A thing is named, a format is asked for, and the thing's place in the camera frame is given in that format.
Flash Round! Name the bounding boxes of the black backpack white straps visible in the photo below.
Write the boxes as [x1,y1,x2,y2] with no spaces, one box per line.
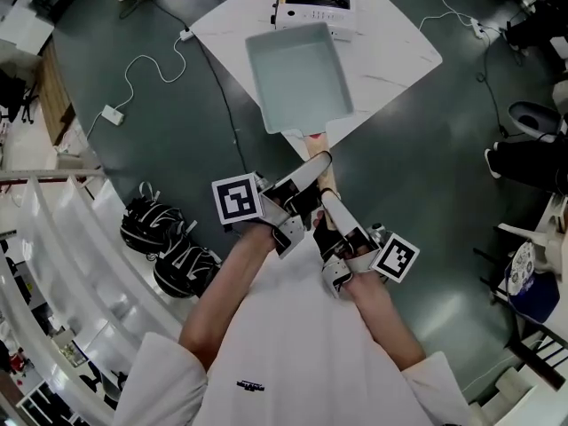
[153,237,222,300]
[119,182,193,256]

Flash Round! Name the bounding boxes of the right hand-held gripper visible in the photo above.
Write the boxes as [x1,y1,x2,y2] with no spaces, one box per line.
[312,190,421,300]

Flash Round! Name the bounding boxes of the white shelf unit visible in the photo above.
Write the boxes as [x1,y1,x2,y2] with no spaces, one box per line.
[0,169,187,426]

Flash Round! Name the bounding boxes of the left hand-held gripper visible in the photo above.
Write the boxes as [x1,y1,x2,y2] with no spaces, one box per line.
[211,151,333,259]

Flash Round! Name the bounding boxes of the rectangular grey frying pan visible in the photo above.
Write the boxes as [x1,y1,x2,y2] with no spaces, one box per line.
[244,21,355,193]

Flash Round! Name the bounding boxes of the black office chair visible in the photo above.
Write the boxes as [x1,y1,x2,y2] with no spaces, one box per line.
[0,68,39,126]

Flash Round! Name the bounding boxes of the person's white shirt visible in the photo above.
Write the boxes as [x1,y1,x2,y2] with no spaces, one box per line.
[113,236,474,426]

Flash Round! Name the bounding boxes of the white power strip cable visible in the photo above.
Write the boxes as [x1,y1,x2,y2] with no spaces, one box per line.
[416,9,478,34]

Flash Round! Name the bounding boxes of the long black cable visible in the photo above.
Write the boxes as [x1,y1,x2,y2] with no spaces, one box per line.
[153,0,249,175]

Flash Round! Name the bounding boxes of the thin black cable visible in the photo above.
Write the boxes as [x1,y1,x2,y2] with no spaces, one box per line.
[477,37,509,139]

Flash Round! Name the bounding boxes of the portable white gas stove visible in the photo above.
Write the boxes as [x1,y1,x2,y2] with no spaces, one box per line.
[269,0,359,43]

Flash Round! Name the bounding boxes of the white looped cable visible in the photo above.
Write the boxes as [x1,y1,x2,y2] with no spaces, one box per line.
[122,36,188,107]

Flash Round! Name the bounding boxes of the wooden cabinet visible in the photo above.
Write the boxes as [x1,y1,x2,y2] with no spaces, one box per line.
[37,37,77,148]

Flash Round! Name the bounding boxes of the dark slatted chair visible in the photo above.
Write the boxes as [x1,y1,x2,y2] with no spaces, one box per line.
[509,326,568,392]

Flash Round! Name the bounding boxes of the person's right forearm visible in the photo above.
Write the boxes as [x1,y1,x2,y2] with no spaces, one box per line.
[343,271,428,370]

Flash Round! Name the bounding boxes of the white power adapter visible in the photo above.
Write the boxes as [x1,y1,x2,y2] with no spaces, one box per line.
[99,104,125,127]

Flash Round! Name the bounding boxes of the person's left forearm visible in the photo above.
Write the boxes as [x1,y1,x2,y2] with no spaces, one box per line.
[178,226,279,359]

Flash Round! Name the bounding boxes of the blue bag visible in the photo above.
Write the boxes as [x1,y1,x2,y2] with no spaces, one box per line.
[503,241,562,326]

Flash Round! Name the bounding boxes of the white round bin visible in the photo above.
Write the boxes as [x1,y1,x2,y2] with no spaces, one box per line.
[508,100,563,139]

